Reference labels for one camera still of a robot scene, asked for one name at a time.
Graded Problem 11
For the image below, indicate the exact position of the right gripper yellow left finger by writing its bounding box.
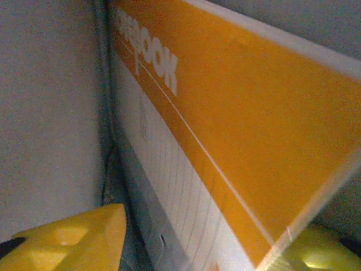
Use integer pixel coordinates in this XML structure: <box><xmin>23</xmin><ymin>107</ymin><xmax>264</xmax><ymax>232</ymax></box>
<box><xmin>0</xmin><ymin>203</ymin><xmax>127</xmax><ymax>271</ymax></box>

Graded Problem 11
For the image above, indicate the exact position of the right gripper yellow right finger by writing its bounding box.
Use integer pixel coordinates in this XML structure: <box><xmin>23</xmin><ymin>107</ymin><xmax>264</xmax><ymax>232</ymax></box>
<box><xmin>265</xmin><ymin>222</ymin><xmax>361</xmax><ymax>271</ymax></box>

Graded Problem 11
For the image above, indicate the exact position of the orange cover notebook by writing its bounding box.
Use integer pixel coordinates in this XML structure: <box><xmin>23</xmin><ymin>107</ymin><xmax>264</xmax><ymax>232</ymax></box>
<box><xmin>108</xmin><ymin>0</ymin><xmax>361</xmax><ymax>271</ymax></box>

